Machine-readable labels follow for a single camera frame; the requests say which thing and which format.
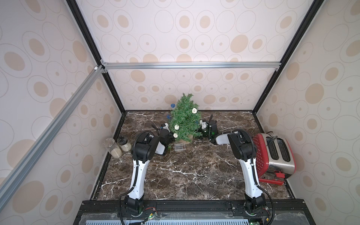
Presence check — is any aluminium rail left wall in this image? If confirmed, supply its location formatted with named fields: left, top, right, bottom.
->
left=1, top=65, right=104, bottom=210

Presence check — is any small green christmas tree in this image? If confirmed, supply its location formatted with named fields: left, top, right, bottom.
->
left=168, top=93, right=203, bottom=143

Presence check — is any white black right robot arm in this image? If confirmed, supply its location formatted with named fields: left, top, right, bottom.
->
left=199, top=120, right=266, bottom=216

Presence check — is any red silver toaster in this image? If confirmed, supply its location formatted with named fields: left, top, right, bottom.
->
left=253, top=132, right=296, bottom=185

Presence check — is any black corner frame post left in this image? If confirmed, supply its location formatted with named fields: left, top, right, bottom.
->
left=66, top=0, right=126, bottom=114

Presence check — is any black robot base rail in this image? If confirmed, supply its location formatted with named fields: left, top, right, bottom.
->
left=74, top=199, right=315, bottom=225

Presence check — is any glass jar of rice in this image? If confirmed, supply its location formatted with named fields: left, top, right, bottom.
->
left=103, top=138, right=123, bottom=159

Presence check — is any black corner frame post right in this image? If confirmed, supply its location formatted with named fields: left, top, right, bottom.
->
left=252, top=0, right=325, bottom=115

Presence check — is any black corner frame post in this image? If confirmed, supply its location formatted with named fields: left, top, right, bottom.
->
left=252, top=0, right=325, bottom=115
left=66, top=0, right=126, bottom=114

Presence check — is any aluminium rail back wall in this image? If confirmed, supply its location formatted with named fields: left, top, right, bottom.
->
left=103, top=61, right=281, bottom=70

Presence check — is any clear plastic battery box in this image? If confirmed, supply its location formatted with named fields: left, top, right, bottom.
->
left=174, top=143, right=186, bottom=152

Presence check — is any glass jar with black lid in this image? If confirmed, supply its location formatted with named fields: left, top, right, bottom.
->
left=117, top=136, right=132, bottom=152

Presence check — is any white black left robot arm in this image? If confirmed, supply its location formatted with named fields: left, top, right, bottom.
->
left=124, top=126, right=174, bottom=215

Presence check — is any aluminium rail wall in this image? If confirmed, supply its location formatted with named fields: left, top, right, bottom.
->
left=103, top=61, right=281, bottom=70
left=1, top=65, right=104, bottom=210

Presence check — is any wooden tree base disc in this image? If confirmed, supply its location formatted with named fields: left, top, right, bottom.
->
left=179, top=135, right=194, bottom=144

